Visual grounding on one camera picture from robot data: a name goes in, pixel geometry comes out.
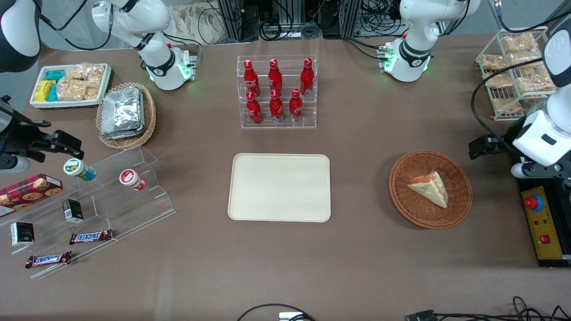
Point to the yellow snack pack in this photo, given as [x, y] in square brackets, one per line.
[43, 90]

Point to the silver foil pouch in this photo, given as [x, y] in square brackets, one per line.
[142, 120]
[121, 109]

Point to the clear acrylic bottle rack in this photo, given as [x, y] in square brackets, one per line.
[285, 127]

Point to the brown Snickers bar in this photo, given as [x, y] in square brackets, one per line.
[90, 237]
[48, 260]

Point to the clear bag of crackers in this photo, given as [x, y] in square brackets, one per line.
[506, 106]
[519, 43]
[525, 59]
[493, 62]
[535, 82]
[498, 81]

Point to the white rectangular snack tray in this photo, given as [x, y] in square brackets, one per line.
[67, 103]

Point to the clear bag of rice snacks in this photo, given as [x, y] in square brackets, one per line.
[76, 71]
[96, 72]
[71, 90]
[92, 89]

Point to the red lid cup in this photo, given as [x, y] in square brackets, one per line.
[130, 178]

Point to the red plaid cookie box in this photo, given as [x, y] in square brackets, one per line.
[26, 191]

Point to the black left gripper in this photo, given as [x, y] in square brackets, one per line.
[511, 134]

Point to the beige plastic tray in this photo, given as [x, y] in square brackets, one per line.
[279, 187]

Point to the brown wicker basket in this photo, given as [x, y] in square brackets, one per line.
[415, 209]

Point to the small black box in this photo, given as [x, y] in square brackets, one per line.
[72, 211]
[22, 233]

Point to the triangular sandwich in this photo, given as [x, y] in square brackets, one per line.
[430, 189]

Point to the red cola bottle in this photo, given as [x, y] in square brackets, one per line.
[276, 109]
[275, 80]
[307, 80]
[254, 111]
[252, 82]
[295, 109]

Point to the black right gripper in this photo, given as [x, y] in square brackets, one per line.
[18, 136]

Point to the teal snack pack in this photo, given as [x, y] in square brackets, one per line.
[55, 75]
[53, 92]

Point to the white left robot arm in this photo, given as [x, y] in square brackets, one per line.
[415, 26]

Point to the white plug block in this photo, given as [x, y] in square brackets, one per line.
[290, 316]

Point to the aluminium frame post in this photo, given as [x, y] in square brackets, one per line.
[231, 18]
[350, 18]

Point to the green lid cup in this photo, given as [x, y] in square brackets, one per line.
[76, 168]

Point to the yellow emergency stop panel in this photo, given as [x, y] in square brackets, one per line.
[545, 223]

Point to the clear acrylic step display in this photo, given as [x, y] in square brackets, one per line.
[134, 214]

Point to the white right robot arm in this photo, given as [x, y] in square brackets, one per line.
[147, 26]

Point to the pale wicker basket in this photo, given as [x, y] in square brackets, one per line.
[149, 118]

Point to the black equipment box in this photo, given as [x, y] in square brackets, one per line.
[566, 223]

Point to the beige cloth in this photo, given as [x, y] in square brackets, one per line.
[192, 22]

